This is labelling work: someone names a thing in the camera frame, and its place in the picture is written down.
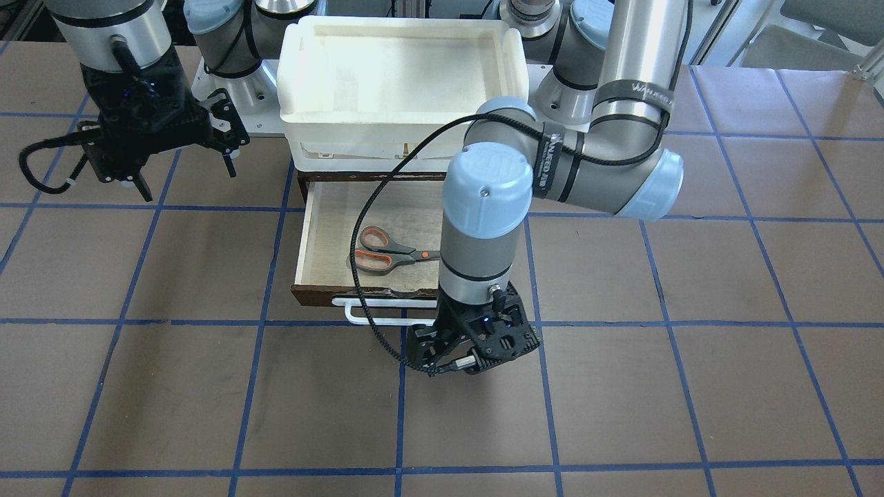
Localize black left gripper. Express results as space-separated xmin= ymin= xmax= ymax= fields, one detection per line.
xmin=406 ymin=283 xmax=540 ymax=374

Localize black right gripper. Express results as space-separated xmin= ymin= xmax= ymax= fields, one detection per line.
xmin=78 ymin=59 xmax=250 ymax=202

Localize orange grey scissors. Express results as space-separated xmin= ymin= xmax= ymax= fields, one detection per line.
xmin=347 ymin=226 xmax=440 ymax=275

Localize wooden drawer with white handle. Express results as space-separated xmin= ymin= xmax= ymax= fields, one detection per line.
xmin=291 ymin=182 xmax=443 ymax=325

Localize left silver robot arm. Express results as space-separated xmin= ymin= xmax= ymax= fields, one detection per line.
xmin=406 ymin=1 xmax=693 ymax=374

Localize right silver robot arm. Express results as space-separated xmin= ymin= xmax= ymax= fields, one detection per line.
xmin=19 ymin=1 xmax=327 ymax=202

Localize white plastic tray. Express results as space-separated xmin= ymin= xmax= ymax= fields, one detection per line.
xmin=277 ymin=16 xmax=528 ymax=174

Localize grey chair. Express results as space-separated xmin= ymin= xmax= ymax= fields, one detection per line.
xmin=730 ymin=1 xmax=883 ymax=70

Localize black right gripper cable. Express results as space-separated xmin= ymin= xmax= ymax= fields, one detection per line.
xmin=19 ymin=128 xmax=104 ymax=192

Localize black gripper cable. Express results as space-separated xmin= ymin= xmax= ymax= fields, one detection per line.
xmin=352 ymin=0 xmax=693 ymax=377
xmin=19 ymin=128 xmax=104 ymax=192

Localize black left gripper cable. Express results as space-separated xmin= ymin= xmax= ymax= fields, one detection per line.
xmin=352 ymin=0 xmax=693 ymax=377

